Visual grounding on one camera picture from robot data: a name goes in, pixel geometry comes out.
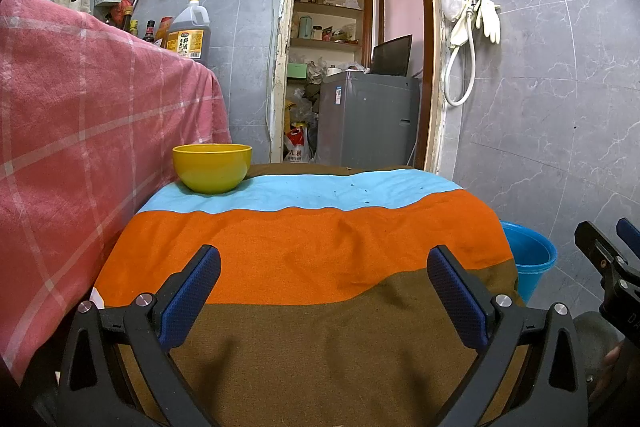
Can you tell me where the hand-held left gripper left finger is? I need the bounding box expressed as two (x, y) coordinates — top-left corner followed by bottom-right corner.
(56, 245), (222, 427)

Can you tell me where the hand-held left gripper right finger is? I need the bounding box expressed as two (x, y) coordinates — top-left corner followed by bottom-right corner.
(426, 245), (590, 427)

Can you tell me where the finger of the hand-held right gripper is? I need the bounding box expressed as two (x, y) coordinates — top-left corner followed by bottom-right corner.
(616, 218), (640, 258)
(574, 221), (632, 290)

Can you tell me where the blue plastic bucket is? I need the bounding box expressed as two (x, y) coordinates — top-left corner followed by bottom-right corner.
(500, 221), (558, 305)

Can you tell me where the person's right hand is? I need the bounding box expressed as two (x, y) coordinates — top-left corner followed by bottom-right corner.
(602, 341), (626, 368)

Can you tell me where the orange blue brown striped cloth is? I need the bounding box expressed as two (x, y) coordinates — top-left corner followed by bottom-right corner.
(92, 164), (521, 427)

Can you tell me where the yellow bowl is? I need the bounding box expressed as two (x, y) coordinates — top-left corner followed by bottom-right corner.
(172, 143), (253, 195)

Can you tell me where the white and red rice bag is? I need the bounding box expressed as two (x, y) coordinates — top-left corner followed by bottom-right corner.
(284, 123), (307, 164)

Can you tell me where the pink plaid cloth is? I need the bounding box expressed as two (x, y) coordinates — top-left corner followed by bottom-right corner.
(0, 0), (232, 383)

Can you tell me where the black flat monitor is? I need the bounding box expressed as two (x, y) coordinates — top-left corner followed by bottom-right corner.
(370, 35), (413, 78)

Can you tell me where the cream rubber glove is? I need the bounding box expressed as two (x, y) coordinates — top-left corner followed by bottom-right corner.
(477, 0), (502, 44)
(450, 0), (482, 48)

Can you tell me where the large brown liquid jug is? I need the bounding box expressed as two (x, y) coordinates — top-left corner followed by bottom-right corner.
(165, 0), (212, 66)

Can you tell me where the wooden shelf unit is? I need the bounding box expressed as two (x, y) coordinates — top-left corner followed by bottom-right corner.
(290, 0), (375, 52)

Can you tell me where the white hose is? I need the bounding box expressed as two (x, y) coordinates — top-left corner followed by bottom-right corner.
(444, 14), (477, 106)

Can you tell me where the worn door frame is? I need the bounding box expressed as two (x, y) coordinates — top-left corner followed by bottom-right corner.
(267, 0), (448, 175)

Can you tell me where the white power cable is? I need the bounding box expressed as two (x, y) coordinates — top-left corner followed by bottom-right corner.
(265, 0), (278, 148)

